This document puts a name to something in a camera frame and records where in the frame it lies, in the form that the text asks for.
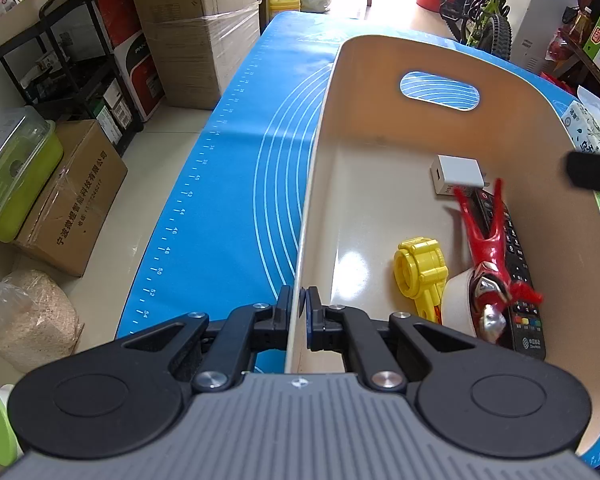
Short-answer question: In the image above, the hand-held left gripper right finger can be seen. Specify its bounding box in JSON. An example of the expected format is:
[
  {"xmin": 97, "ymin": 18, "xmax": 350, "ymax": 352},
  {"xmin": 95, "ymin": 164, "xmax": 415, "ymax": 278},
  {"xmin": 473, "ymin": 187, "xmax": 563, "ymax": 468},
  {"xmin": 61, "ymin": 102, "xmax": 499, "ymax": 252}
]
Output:
[{"xmin": 302, "ymin": 286, "xmax": 478, "ymax": 392}]

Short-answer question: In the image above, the beige plastic storage bin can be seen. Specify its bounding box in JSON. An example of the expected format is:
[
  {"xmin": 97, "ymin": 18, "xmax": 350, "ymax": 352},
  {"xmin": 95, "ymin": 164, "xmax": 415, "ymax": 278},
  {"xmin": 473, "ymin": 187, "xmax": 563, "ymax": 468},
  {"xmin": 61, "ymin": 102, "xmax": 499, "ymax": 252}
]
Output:
[{"xmin": 282, "ymin": 35, "xmax": 600, "ymax": 456}]

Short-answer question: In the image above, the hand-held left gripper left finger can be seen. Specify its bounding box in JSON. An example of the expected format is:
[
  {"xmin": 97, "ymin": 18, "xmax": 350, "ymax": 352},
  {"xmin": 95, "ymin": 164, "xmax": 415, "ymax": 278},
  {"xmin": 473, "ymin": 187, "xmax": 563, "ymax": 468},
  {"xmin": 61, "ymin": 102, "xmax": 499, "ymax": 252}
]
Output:
[{"xmin": 122, "ymin": 285, "xmax": 296, "ymax": 394}]

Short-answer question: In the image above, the plastic-wrapped cardboard box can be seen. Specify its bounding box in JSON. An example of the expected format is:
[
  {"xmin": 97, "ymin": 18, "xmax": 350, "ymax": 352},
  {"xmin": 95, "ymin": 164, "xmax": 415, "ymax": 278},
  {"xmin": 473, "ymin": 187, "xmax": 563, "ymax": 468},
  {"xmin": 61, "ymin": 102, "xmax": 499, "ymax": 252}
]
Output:
[{"xmin": 139, "ymin": 2, "xmax": 262, "ymax": 111}]

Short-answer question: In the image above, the white chest freezer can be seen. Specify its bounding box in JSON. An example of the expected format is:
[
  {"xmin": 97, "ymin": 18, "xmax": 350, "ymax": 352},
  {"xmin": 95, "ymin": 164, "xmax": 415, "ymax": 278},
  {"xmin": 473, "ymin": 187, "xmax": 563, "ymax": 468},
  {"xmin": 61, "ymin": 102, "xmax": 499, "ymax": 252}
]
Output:
[{"xmin": 510, "ymin": 0, "xmax": 600, "ymax": 76}]

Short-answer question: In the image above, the tissue box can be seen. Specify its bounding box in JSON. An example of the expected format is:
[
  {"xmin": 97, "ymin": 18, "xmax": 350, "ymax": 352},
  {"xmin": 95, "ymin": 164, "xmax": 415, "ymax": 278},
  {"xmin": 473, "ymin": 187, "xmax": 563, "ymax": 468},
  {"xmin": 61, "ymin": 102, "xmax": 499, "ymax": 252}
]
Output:
[{"xmin": 560, "ymin": 87, "xmax": 600, "ymax": 157}]

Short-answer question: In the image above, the yellow plastic toy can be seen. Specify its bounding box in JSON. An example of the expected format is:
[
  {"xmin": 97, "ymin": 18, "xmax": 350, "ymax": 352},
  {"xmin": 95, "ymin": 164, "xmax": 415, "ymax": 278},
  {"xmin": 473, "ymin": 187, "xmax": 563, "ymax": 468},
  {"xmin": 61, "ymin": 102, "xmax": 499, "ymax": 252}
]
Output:
[{"xmin": 393, "ymin": 236, "xmax": 450, "ymax": 323}]

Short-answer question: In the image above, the white charger plug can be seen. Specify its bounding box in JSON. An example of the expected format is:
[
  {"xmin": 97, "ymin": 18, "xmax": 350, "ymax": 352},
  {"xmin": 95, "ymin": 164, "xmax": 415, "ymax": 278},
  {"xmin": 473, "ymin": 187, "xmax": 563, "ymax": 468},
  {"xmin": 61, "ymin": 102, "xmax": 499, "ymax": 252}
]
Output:
[{"xmin": 431, "ymin": 155, "xmax": 491, "ymax": 198}]

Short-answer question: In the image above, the red figure toy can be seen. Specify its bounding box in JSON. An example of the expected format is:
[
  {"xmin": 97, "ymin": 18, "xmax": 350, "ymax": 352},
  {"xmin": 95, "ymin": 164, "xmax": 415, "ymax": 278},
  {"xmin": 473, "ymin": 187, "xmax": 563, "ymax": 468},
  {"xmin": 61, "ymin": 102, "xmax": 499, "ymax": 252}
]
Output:
[{"xmin": 452, "ymin": 177, "xmax": 545, "ymax": 343}]

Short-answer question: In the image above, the taped cardboard box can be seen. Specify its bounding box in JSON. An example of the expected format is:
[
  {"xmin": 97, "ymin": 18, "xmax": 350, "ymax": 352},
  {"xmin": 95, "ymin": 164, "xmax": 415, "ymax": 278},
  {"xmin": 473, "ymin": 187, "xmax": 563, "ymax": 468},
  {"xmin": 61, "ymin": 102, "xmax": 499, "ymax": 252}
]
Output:
[{"xmin": 14, "ymin": 119, "xmax": 129, "ymax": 278}]

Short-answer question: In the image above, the clear bag of sawdust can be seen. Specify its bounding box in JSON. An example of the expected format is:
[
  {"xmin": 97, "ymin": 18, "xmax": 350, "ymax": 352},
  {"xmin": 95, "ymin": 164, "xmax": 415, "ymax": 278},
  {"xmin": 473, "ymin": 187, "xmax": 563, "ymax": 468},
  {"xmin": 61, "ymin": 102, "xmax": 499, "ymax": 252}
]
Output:
[{"xmin": 0, "ymin": 269, "xmax": 85, "ymax": 373}]

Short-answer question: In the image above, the cardboard box with handle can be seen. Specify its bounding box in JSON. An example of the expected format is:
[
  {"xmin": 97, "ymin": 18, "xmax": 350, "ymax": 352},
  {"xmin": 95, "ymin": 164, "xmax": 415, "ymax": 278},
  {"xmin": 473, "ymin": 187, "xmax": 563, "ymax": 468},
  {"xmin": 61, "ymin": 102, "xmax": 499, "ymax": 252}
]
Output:
[{"xmin": 0, "ymin": 0, "xmax": 81, "ymax": 47}]

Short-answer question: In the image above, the green black bicycle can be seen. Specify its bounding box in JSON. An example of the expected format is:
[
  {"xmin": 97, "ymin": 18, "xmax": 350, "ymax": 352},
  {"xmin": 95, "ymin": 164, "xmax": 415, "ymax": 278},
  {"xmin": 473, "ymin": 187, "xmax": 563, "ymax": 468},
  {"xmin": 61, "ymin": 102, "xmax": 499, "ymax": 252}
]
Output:
[{"xmin": 439, "ymin": 0, "xmax": 531, "ymax": 56}]

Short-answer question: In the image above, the black utility cart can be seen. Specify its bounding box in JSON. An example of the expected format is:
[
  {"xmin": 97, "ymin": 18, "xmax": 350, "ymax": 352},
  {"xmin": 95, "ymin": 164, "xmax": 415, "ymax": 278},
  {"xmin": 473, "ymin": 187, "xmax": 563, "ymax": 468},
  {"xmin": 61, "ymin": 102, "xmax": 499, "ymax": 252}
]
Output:
[{"xmin": 0, "ymin": 0, "xmax": 146, "ymax": 157}]

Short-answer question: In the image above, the blue silicone baking mat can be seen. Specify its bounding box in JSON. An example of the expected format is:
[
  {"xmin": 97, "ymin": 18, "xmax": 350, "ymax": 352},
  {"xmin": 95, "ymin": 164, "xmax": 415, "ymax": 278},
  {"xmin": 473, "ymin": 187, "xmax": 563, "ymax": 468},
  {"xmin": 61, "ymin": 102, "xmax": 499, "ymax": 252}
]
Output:
[{"xmin": 115, "ymin": 12, "xmax": 600, "ymax": 467}]

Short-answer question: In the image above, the green container with clear lid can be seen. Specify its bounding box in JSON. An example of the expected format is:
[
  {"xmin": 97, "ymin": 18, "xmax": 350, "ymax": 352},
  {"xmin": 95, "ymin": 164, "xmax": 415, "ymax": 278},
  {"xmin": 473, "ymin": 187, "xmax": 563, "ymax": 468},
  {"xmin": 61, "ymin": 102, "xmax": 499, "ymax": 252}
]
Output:
[{"xmin": 0, "ymin": 106, "xmax": 64, "ymax": 243}]

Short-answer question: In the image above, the white tape roll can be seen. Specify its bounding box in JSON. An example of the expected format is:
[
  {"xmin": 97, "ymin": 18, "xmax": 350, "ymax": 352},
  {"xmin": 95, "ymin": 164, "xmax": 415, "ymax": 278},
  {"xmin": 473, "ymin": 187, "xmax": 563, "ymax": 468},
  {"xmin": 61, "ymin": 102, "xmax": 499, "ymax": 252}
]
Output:
[{"xmin": 440, "ymin": 267, "xmax": 481, "ymax": 336}]

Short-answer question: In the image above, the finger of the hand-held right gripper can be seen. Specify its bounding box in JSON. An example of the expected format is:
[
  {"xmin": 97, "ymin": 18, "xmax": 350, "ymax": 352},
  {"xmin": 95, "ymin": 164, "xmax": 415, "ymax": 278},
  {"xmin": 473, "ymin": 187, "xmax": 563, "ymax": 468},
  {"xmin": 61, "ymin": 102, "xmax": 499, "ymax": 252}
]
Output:
[{"xmin": 565, "ymin": 151, "xmax": 600, "ymax": 192}]

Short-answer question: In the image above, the black remote control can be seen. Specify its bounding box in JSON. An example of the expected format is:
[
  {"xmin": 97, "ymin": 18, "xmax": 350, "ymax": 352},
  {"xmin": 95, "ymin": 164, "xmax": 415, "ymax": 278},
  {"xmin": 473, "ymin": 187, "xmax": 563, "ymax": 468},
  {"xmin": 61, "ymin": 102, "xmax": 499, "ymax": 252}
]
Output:
[{"xmin": 467, "ymin": 187, "xmax": 547, "ymax": 361}]

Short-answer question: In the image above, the red black appliance box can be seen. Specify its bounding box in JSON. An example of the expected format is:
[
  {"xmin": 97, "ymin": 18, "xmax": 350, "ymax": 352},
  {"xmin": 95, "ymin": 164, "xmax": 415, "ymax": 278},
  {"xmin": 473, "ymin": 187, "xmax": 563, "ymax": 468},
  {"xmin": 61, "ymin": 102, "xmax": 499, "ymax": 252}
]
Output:
[{"xmin": 96, "ymin": 0, "xmax": 166, "ymax": 122}]

